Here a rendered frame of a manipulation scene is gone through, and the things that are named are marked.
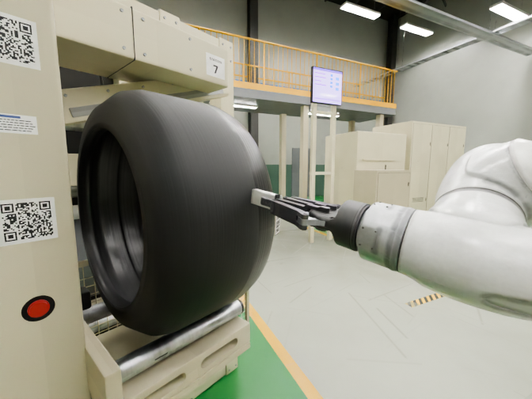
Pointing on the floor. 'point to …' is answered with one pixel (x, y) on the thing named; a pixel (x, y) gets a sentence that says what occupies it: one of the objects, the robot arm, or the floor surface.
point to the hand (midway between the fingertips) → (266, 199)
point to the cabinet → (382, 187)
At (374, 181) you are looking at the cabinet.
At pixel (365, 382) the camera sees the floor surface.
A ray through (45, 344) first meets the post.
